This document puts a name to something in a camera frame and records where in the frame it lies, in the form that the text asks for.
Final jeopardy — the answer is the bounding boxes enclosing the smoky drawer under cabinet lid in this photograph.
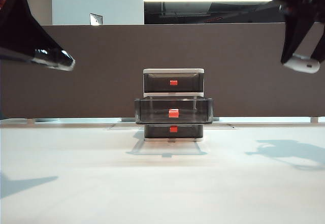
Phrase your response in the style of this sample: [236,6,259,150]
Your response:
[143,72,204,93]

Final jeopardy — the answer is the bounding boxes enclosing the three-drawer plastic storage cabinet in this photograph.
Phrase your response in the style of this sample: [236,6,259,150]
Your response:
[142,68,205,143]

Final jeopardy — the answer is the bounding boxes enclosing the brown desk partition panel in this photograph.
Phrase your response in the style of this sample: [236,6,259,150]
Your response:
[0,22,325,120]

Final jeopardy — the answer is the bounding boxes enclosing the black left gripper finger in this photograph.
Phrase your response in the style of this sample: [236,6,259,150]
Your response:
[0,0,76,69]
[0,47,73,72]

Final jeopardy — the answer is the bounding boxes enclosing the smoky drawer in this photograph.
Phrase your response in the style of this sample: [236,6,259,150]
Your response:
[144,123,204,139]
[143,72,204,93]
[134,97,214,126]

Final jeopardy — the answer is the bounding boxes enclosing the silver wall socket plate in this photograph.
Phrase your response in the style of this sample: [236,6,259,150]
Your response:
[89,13,104,26]

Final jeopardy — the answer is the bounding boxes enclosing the white earphone charging case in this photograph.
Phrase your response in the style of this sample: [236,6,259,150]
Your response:
[282,53,321,74]

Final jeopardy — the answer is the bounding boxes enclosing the smoky drawer at cabinet base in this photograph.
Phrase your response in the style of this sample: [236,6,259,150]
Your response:
[144,123,204,139]

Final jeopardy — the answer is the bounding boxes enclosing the silver partition base rail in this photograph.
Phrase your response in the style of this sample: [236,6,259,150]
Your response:
[25,116,325,126]

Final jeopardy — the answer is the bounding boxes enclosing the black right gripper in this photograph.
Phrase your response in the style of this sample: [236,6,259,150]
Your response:
[276,0,325,65]

